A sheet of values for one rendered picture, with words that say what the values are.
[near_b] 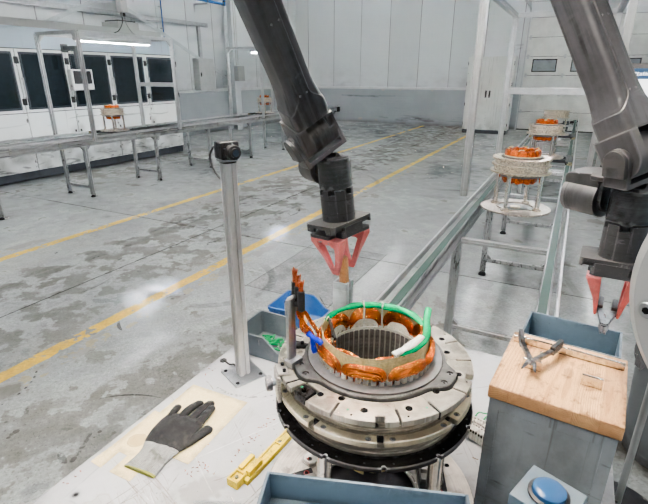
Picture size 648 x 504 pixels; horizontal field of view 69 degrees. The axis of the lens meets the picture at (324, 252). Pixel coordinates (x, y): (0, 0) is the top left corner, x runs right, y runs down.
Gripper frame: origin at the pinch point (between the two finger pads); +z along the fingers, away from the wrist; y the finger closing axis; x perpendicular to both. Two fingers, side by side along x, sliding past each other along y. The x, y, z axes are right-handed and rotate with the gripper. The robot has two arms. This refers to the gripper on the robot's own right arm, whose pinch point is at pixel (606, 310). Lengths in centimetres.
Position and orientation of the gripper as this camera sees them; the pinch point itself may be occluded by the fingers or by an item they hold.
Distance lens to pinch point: 87.1
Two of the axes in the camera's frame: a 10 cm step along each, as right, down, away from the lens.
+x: -5.2, 2.9, -8.0
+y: -8.5, -1.8, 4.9
